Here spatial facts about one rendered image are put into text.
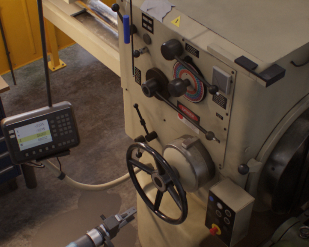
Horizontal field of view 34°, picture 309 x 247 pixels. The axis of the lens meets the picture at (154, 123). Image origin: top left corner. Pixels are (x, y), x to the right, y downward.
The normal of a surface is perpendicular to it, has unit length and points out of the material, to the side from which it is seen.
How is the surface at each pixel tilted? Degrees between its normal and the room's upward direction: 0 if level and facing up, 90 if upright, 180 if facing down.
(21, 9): 90
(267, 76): 0
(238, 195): 0
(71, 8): 0
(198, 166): 47
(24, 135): 70
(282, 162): 58
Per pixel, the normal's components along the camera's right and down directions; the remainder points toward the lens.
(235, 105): -0.77, 0.43
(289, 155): -0.59, -0.12
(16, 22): 0.64, 0.53
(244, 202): 0.00, -0.73
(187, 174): -0.40, 0.43
